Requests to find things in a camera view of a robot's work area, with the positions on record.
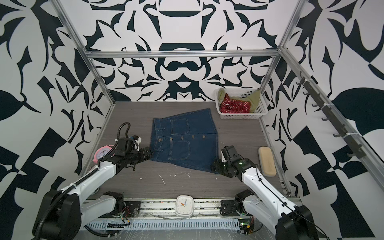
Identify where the blue denim skirt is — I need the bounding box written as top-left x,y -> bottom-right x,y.
150,109 -> 219,173

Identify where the red polka dot skirt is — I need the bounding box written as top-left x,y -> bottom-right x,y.
218,94 -> 251,114

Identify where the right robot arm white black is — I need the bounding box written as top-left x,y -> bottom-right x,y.
212,146 -> 319,240

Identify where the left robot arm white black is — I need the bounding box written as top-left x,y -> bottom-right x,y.
33,122 -> 153,240

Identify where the pink alarm clock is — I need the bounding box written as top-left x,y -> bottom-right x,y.
93,145 -> 113,164

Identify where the white plastic laundry basket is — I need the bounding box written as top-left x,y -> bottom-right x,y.
214,88 -> 268,120

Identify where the white square clock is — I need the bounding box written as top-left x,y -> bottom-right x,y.
175,195 -> 195,218

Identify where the green circuit board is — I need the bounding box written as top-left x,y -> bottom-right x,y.
239,219 -> 255,236

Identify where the olive green skirt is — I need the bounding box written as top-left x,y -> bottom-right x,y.
218,89 -> 261,114

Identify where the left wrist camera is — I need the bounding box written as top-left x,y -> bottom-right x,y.
130,135 -> 142,152

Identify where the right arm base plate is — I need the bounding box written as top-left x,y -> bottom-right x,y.
220,199 -> 244,217

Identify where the aluminium frame rail front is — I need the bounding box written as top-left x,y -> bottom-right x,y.
80,196 -> 307,221

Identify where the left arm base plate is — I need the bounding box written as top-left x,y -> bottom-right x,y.
114,201 -> 142,219

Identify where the white slotted cable duct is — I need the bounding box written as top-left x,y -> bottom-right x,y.
87,219 -> 241,231

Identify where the aluminium frame crossbar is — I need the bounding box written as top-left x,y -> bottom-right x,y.
85,50 -> 278,59

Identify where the grey wall hook rack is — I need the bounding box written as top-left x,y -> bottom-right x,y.
297,72 -> 367,159

